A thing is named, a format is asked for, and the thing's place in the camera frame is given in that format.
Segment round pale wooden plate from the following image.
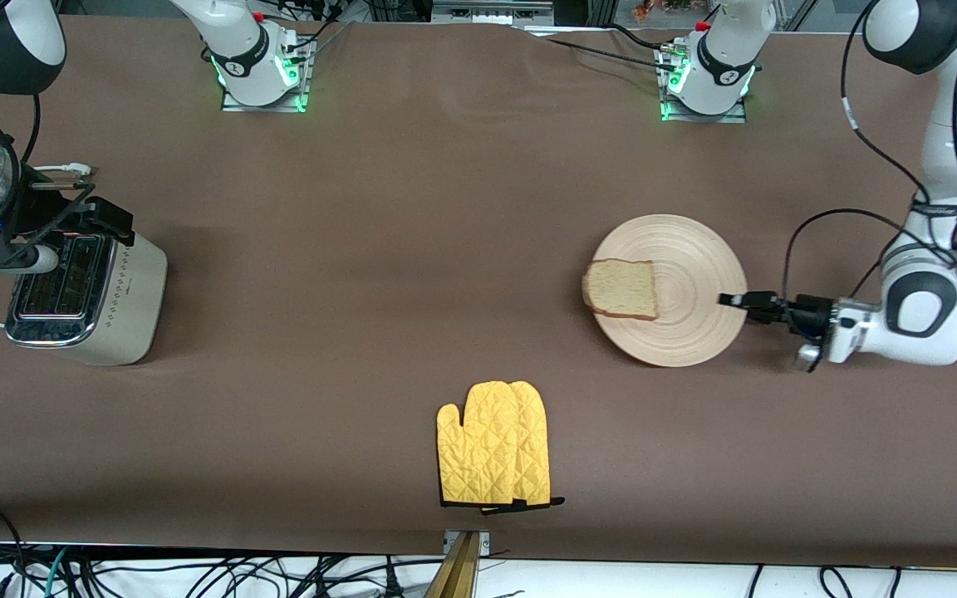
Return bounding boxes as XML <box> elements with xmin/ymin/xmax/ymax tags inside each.
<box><xmin>591</xmin><ymin>214</ymin><xmax>749</xmax><ymax>369</ymax></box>

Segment slice of brown-crust bread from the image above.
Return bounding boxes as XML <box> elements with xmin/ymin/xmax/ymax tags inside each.
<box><xmin>582</xmin><ymin>258</ymin><xmax>660</xmax><ymax>321</ymax></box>

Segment cream and chrome toaster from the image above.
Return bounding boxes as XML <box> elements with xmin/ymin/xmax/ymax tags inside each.
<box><xmin>3</xmin><ymin>233</ymin><xmax>169</xmax><ymax>367</ymax></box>

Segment yellow quilted oven mitt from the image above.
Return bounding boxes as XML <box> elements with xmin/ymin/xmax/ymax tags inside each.
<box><xmin>436</xmin><ymin>380</ymin><xmax>529</xmax><ymax>509</ymax></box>
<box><xmin>512</xmin><ymin>380</ymin><xmax>567</xmax><ymax>513</ymax></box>

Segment wooden bar at table edge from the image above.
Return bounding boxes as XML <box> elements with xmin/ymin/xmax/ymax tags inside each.
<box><xmin>425</xmin><ymin>532</ymin><xmax>481</xmax><ymax>598</ymax></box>

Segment white right arm cable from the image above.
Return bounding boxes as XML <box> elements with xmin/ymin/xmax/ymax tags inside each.
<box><xmin>30</xmin><ymin>163</ymin><xmax>99</xmax><ymax>180</ymax></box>

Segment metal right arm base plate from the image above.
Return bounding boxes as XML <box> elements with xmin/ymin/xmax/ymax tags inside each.
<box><xmin>220</xmin><ymin>35</ymin><xmax>314</xmax><ymax>114</ymax></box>

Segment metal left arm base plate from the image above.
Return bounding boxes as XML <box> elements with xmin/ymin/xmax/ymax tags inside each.
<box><xmin>657</xmin><ymin>43</ymin><xmax>750</xmax><ymax>125</ymax></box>

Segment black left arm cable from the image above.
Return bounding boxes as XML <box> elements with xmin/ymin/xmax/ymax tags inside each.
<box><xmin>782</xmin><ymin>0</ymin><xmax>957</xmax><ymax>333</ymax></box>

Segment black tabletop cable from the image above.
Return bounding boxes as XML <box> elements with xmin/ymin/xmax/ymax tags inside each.
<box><xmin>520</xmin><ymin>23</ymin><xmax>670</xmax><ymax>67</ymax></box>

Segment black base cable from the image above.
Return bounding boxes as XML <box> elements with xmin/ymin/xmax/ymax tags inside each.
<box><xmin>283</xmin><ymin>0</ymin><xmax>355</xmax><ymax>51</ymax></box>

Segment teal floor cable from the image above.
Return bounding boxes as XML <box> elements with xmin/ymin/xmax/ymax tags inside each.
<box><xmin>37</xmin><ymin>548</ymin><xmax>72</xmax><ymax>598</ymax></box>

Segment small metal edge bracket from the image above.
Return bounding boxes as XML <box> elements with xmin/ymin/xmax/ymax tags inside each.
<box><xmin>443</xmin><ymin>530</ymin><xmax>492</xmax><ymax>554</ymax></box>

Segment silver metal frame rail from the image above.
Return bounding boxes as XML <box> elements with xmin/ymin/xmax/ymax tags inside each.
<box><xmin>431</xmin><ymin>0</ymin><xmax>554</xmax><ymax>26</ymax></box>

